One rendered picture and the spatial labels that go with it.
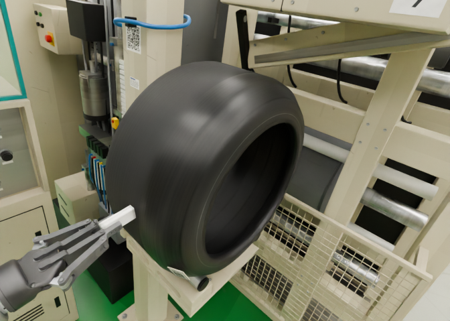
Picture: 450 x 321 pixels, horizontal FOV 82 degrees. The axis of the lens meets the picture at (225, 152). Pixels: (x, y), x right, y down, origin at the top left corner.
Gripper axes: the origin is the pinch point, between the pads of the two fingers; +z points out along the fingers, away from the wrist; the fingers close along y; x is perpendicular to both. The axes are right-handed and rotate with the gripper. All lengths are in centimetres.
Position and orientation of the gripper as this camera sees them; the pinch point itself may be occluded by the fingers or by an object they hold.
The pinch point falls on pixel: (118, 220)
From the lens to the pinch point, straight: 59.2
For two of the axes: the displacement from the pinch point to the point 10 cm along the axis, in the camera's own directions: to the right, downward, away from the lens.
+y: -7.5, -4.1, 5.3
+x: -0.5, 8.2, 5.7
